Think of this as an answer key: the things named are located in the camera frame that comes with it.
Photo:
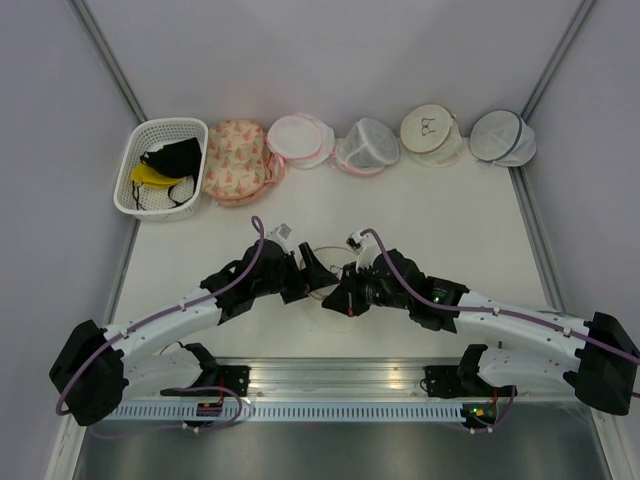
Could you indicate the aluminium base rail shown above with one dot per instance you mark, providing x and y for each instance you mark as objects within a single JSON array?
[{"x": 330, "y": 377}]

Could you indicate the white pink-trimmed laundry bag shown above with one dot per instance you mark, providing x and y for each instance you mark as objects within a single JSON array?
[{"x": 301, "y": 140}]

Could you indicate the white plastic laundry basket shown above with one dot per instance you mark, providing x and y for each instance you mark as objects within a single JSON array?
[{"x": 151, "y": 136}]

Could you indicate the corner aluminium post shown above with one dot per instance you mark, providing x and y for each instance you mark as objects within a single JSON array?
[
  {"x": 576, "y": 25},
  {"x": 100, "y": 44}
]

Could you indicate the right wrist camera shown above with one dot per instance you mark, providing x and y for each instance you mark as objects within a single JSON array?
[{"x": 365, "y": 248}]

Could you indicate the left corner aluminium post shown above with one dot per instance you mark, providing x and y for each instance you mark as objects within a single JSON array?
[{"x": 100, "y": 44}]

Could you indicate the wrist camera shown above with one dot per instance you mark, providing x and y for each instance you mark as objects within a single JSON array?
[
  {"x": 365, "y": 248},
  {"x": 280, "y": 236}
]

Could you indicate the right corner aluminium post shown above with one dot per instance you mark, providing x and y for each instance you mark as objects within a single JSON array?
[{"x": 576, "y": 25}]

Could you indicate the black bra in basket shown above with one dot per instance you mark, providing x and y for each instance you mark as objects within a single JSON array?
[{"x": 177, "y": 160}]

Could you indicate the beige bag with bra logo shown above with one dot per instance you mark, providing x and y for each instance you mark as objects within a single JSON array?
[{"x": 430, "y": 135}]

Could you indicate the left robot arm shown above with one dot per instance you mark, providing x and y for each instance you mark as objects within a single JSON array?
[{"x": 98, "y": 368}]

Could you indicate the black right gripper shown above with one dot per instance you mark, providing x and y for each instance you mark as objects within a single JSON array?
[{"x": 345, "y": 298}]

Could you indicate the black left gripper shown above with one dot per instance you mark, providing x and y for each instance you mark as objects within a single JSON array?
[{"x": 317, "y": 277}]

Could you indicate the white mesh pink-trimmed bag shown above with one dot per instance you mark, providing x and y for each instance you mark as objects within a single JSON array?
[{"x": 368, "y": 148}]

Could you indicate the yellow bra in basket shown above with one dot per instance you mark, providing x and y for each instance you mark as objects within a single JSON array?
[{"x": 144, "y": 175}]

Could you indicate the white slotted cable duct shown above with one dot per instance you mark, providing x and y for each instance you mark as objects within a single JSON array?
[{"x": 291, "y": 411}]

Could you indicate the peach floral laundry bag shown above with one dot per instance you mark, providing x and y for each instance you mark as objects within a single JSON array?
[{"x": 240, "y": 166}]

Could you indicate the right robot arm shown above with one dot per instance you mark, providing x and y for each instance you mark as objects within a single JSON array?
[{"x": 596, "y": 357}]

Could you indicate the cream mesh laundry bag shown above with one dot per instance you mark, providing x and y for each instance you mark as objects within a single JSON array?
[{"x": 333, "y": 258}]

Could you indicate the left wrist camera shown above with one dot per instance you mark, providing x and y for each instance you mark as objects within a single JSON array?
[{"x": 280, "y": 236}]

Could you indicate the white blue-trimmed mesh bag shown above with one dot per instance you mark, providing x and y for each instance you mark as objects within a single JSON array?
[{"x": 502, "y": 138}]

